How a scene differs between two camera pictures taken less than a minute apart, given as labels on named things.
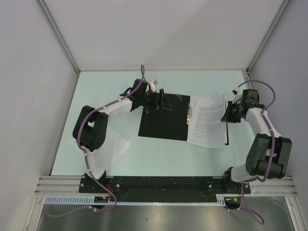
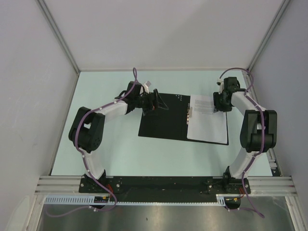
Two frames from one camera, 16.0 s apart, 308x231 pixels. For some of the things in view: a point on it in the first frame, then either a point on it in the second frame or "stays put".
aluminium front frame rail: [282, 185] stays put
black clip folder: [173, 124] stays put
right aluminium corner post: [267, 34] stays put
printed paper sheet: [210, 106] stays put
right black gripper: [227, 117] → [217, 106]
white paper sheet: [100, 160] → [211, 127]
